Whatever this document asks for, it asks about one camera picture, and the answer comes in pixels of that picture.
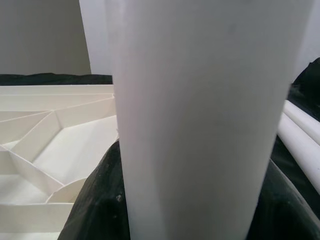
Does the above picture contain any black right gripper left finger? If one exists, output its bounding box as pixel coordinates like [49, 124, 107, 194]
[59, 139, 131, 240]

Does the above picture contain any black table cloth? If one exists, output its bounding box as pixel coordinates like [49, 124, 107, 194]
[0, 56, 320, 198]

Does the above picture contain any white plastic table top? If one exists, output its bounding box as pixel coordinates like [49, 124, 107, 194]
[0, 84, 121, 240]

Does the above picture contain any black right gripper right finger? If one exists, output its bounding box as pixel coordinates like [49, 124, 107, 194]
[254, 159, 320, 240]

